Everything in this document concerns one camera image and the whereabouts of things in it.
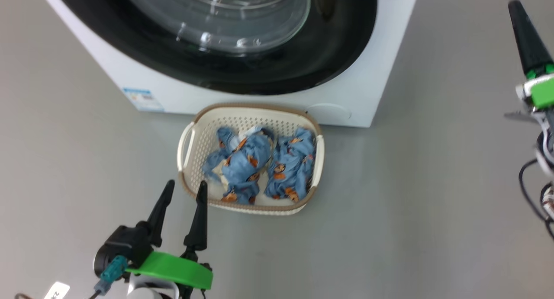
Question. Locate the white label tag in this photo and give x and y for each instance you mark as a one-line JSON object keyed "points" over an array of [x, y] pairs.
{"points": [[56, 290]]}

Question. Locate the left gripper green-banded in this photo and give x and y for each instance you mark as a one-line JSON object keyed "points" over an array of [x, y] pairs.
{"points": [[173, 266]]}

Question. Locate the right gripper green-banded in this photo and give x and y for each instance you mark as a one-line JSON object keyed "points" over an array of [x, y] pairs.
{"points": [[541, 93]]}

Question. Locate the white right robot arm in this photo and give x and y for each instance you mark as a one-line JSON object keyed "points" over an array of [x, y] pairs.
{"points": [[547, 139]]}

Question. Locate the blue garment with white lining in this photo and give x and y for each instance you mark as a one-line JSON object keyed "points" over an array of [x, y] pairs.
{"points": [[242, 165]]}

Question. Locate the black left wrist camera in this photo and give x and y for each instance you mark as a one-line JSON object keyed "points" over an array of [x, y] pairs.
{"points": [[121, 242]]}

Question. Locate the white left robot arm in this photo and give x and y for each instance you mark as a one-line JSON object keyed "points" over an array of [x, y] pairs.
{"points": [[147, 294]]}

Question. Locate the teal left camera connector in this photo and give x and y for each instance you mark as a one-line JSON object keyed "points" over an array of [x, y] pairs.
{"points": [[110, 273]]}

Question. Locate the blue garment with orange print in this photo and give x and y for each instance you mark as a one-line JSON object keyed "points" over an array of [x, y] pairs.
{"points": [[290, 169]]}

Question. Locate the cream perforated laundry basket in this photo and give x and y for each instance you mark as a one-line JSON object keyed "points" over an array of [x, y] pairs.
{"points": [[259, 117]]}

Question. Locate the white front-load washing machine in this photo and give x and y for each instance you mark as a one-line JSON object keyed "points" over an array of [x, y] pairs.
{"points": [[368, 100]]}

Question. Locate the dark round glass door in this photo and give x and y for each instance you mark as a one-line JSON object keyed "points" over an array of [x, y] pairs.
{"points": [[303, 65]]}

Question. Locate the blue energy label sticker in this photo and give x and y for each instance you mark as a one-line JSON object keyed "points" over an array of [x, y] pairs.
{"points": [[143, 100]]}

